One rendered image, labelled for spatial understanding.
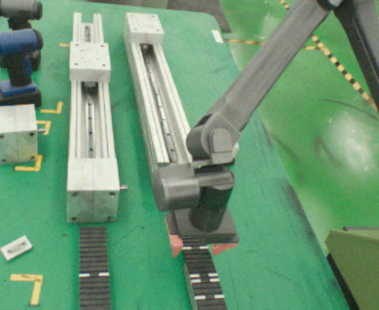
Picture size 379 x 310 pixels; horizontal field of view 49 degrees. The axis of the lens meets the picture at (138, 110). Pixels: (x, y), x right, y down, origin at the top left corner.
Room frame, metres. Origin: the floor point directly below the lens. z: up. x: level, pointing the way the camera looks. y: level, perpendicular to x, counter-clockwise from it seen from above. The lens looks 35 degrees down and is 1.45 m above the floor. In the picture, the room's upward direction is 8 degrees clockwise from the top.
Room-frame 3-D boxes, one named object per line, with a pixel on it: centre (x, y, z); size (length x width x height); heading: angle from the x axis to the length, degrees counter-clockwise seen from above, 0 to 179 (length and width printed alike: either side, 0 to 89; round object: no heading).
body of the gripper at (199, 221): (0.49, -0.14, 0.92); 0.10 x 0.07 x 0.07; 101
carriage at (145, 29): (1.31, 0.02, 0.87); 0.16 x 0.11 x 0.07; 11
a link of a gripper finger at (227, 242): (0.49, -0.17, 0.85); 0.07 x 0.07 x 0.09; 11
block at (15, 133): (0.74, 0.27, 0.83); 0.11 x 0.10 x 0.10; 110
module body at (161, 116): (1.06, -0.03, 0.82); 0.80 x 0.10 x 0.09; 11
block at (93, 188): (0.59, 0.06, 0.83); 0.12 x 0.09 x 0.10; 101
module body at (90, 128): (1.03, 0.16, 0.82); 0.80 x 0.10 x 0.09; 11
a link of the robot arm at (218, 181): (0.48, -0.13, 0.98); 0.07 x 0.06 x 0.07; 110
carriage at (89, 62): (1.03, 0.16, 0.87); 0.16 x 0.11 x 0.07; 11
